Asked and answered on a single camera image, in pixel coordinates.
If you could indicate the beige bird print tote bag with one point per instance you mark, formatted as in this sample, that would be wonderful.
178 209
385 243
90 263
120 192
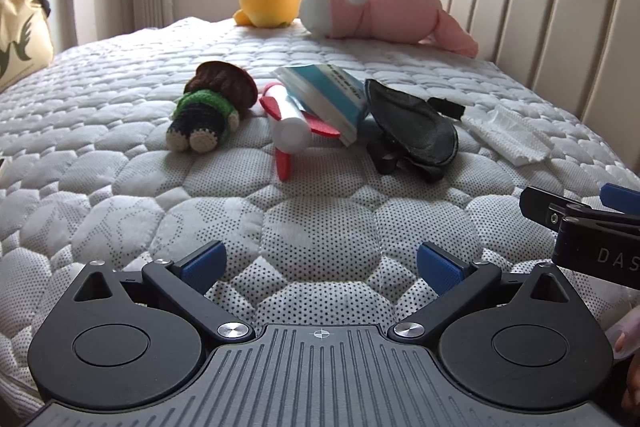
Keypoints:
22 37

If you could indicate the crocheted doll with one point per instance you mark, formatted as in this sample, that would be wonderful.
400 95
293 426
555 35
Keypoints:
210 107

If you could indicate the person's right hand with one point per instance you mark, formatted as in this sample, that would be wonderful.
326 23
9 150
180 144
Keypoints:
625 337

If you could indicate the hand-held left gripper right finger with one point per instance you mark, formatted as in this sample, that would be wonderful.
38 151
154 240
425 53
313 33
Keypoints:
440 269

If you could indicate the white quilted mattress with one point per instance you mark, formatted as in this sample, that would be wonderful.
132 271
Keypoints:
150 207

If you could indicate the blue and white tissue pack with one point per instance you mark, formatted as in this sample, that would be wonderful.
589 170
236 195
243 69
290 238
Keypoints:
327 94

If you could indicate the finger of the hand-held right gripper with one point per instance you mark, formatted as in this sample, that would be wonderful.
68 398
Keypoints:
545 204
620 198

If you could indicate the white paper towel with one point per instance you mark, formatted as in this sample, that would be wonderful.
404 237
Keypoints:
510 134

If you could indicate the beige padded headboard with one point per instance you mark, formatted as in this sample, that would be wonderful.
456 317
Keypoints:
545 22

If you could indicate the red and white toy rocket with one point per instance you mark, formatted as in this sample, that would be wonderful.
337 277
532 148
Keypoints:
292 132

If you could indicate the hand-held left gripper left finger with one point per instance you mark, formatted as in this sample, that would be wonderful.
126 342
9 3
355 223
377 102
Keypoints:
202 264

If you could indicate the pink and white plush toy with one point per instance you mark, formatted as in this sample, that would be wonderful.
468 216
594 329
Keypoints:
395 9

